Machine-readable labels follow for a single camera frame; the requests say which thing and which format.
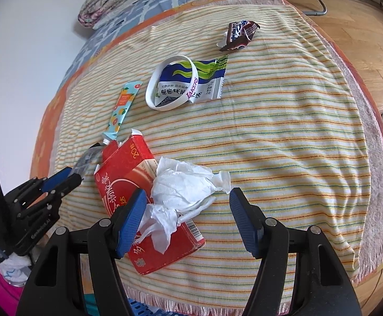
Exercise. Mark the striped yellow towel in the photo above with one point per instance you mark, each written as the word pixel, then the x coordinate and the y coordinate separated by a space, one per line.
pixel 277 154

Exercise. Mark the blue patterned bedsheet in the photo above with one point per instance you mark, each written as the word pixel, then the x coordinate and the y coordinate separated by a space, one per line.
pixel 138 13

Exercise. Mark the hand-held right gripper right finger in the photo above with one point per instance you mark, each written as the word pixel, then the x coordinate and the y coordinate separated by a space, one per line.
pixel 243 223

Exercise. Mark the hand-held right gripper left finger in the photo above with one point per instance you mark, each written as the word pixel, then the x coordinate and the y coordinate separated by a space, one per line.
pixel 132 223

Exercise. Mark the blue green snack packet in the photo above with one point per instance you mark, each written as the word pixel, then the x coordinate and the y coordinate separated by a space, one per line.
pixel 211 72

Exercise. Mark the blue plastic basket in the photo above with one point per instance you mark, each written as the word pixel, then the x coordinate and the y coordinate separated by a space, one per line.
pixel 138 307

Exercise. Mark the pink cloth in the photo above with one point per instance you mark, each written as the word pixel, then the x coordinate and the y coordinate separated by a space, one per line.
pixel 8 296

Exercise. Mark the person's left hand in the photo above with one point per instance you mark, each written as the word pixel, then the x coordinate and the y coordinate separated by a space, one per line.
pixel 13 265

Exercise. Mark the white tissue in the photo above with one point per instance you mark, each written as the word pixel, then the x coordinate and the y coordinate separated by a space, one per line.
pixel 178 184

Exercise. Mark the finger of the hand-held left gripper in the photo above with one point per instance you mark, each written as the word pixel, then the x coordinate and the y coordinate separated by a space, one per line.
pixel 69 184
pixel 58 176

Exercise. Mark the red paper carton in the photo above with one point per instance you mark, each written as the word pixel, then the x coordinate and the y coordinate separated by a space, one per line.
pixel 125 161

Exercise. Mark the colourful stick sachet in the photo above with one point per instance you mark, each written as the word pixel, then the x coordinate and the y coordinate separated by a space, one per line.
pixel 124 105

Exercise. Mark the white rubber wristband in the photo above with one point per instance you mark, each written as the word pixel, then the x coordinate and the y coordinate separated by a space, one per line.
pixel 150 97

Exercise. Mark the silver foil wrapper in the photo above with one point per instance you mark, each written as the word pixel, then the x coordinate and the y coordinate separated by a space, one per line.
pixel 87 161

